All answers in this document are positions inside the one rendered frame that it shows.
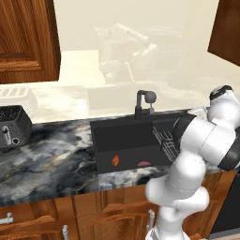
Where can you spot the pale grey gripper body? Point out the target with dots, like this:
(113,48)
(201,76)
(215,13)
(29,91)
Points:
(197,111)

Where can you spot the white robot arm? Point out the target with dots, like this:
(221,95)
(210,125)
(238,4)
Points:
(187,175)

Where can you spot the black sink tap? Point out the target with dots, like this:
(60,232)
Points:
(139,104)

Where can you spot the black sink basin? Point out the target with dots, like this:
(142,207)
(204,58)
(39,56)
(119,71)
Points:
(125,140)

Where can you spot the orange sweet potato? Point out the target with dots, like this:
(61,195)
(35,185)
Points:
(115,160)

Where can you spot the red flat food item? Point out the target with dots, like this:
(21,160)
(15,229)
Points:
(144,163)

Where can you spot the wooden base cupboard panel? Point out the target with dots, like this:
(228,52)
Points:
(215,187)

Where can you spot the black dishwasher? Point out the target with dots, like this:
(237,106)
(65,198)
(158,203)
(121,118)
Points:
(226,206)

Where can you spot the wooden base cupboard door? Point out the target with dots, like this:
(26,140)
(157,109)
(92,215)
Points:
(115,215)
(34,222)

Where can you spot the black toaster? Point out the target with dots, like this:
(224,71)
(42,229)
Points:
(14,126)

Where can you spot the wooden wall cupboard door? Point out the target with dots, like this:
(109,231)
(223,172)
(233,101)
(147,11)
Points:
(226,28)
(25,40)

